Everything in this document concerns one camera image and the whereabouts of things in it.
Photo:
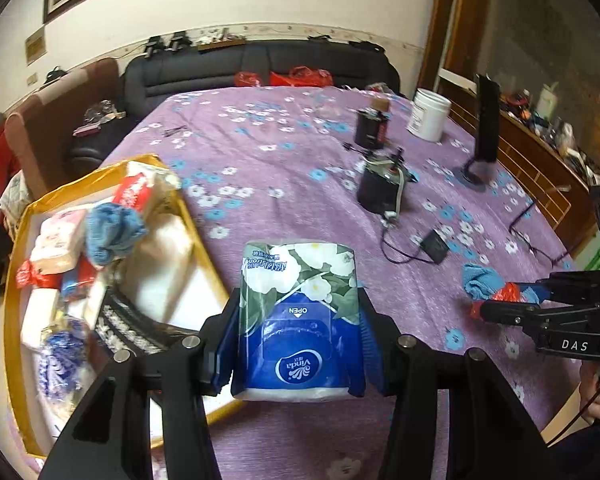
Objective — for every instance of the pink tissue pack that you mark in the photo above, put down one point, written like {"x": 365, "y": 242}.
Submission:
{"x": 57, "y": 242}

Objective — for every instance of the person's right forearm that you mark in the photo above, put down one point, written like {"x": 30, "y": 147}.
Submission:
{"x": 590, "y": 455}

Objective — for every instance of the yellow wall plaque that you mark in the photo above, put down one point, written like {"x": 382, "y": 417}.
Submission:
{"x": 36, "y": 46}

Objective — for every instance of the person's right hand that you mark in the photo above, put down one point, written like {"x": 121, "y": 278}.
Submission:
{"x": 590, "y": 395}

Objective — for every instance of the small red white packet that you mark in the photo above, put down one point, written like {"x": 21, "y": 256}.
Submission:
{"x": 80, "y": 272}

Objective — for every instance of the white plastic jar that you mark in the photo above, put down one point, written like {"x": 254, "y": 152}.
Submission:
{"x": 430, "y": 117}

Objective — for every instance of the black round device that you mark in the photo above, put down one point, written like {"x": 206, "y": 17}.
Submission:
{"x": 377, "y": 187}

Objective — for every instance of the black panel on stand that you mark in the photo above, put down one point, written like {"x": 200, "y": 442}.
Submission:
{"x": 486, "y": 125}

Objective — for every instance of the white plastic bag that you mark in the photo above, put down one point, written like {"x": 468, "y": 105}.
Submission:
{"x": 165, "y": 260}

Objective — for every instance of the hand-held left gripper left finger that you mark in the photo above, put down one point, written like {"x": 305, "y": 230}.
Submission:
{"x": 225, "y": 355}

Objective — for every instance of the white plastic jug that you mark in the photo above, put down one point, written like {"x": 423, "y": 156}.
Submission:
{"x": 548, "y": 100}

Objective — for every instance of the brown armchair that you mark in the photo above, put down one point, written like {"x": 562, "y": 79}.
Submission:
{"x": 35, "y": 125}

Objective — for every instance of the blue floral tissue pack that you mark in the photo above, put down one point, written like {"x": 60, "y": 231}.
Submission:
{"x": 295, "y": 285}

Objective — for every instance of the blue knitted cloth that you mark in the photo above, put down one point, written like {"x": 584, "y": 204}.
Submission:
{"x": 480, "y": 280}
{"x": 115, "y": 232}

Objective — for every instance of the purple pouch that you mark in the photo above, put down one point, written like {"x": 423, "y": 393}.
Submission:
{"x": 86, "y": 130}

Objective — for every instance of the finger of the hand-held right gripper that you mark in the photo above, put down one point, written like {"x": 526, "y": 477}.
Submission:
{"x": 575, "y": 285}
{"x": 510, "y": 312}

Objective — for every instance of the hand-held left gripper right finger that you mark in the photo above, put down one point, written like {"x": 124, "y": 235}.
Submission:
{"x": 372, "y": 350}

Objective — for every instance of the black power adapter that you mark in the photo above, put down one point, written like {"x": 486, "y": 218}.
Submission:
{"x": 434, "y": 246}

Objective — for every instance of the black packet with white print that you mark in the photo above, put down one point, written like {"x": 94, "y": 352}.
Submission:
{"x": 130, "y": 330}

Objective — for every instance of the small black clip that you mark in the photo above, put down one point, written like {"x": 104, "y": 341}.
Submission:
{"x": 175, "y": 131}

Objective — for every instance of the wooden board with clutter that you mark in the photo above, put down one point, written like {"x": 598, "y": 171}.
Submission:
{"x": 220, "y": 44}

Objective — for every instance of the plain white tissue pack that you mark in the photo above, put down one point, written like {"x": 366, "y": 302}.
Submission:
{"x": 37, "y": 317}

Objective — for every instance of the black-framed eyeglasses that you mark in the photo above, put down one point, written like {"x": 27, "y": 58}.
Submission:
{"x": 524, "y": 214}

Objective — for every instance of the white packet with red print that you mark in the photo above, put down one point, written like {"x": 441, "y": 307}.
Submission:
{"x": 140, "y": 187}

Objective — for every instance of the red plastic bag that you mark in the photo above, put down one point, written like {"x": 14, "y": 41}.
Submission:
{"x": 247, "y": 79}
{"x": 302, "y": 77}

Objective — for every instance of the black clamp device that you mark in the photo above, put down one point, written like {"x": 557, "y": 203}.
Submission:
{"x": 153, "y": 47}
{"x": 179, "y": 41}

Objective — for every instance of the wooden cabinet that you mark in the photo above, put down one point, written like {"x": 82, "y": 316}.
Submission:
{"x": 535, "y": 165}

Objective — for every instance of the yellow-edged white box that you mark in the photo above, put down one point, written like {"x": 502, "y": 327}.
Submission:
{"x": 207, "y": 255}

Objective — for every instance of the blue white patterned bag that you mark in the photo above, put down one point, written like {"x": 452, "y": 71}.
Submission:
{"x": 60, "y": 360}

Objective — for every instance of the pale quilted blanket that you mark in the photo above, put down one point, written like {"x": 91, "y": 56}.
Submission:
{"x": 15, "y": 195}

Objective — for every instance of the black leather sofa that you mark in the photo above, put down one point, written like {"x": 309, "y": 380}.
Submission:
{"x": 205, "y": 70}

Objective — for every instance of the small red bag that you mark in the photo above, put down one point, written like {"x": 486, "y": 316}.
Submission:
{"x": 507, "y": 291}

